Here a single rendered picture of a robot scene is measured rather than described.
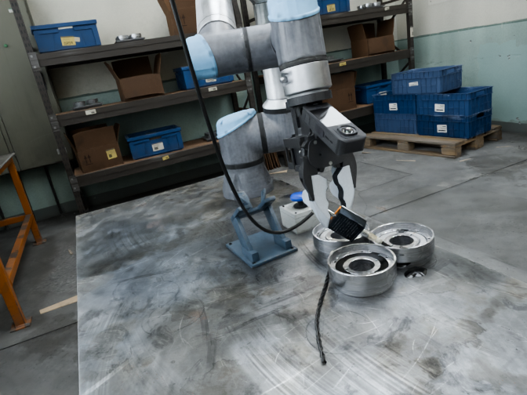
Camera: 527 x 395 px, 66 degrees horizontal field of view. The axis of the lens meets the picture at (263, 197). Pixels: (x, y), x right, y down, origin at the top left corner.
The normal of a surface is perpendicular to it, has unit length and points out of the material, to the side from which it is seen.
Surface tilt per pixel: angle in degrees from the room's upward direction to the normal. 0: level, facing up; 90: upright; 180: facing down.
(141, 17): 90
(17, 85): 90
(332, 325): 0
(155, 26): 90
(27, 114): 90
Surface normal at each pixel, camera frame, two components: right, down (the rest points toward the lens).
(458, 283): -0.16, -0.93
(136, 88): 0.36, 0.12
